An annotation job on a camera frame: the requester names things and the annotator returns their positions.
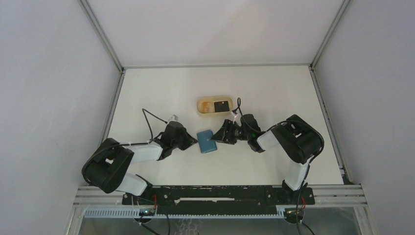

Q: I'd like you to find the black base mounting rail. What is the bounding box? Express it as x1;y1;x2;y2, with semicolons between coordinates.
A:
121;185;316;214

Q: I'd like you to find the black card in tray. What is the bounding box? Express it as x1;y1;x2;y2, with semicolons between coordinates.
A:
214;100;230;113

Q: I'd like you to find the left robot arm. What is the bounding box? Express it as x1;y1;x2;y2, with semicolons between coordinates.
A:
81;121;198;204

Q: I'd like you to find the beige oval tray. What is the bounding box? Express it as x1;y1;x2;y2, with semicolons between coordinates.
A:
196;95;233;118

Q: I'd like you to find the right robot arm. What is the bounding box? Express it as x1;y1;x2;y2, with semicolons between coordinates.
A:
211;114;325;204

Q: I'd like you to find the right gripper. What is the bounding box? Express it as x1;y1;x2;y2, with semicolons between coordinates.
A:
210;118;251;144

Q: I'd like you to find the white slotted cable duct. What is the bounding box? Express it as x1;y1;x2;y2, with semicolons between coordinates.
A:
84;208;295;219

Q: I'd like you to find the gold card in pocket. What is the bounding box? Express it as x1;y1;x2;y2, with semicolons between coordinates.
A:
202;102;215;114

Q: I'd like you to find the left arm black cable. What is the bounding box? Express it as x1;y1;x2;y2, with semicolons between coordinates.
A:
81;108;169;186

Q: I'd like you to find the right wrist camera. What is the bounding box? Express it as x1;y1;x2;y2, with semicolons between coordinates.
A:
231;109;239;118

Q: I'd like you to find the blue leather card holder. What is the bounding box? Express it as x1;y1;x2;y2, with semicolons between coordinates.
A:
197;130;217;154

